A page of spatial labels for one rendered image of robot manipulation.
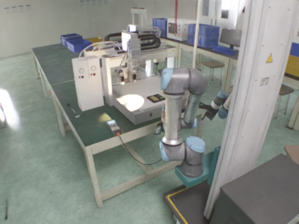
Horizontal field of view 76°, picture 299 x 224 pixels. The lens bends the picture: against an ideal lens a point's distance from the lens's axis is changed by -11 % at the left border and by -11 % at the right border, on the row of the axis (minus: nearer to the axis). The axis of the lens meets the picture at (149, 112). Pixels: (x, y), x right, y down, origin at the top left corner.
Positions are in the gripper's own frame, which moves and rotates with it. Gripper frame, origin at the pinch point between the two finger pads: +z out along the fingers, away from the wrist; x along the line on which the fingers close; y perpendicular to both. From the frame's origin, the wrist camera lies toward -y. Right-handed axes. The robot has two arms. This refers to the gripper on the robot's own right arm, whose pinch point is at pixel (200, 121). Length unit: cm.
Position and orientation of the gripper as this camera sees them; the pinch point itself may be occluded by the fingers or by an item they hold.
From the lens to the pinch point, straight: 192.5
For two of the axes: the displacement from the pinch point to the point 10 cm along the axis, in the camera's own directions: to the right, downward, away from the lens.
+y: 7.8, 5.9, -2.0
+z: -3.2, 6.6, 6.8
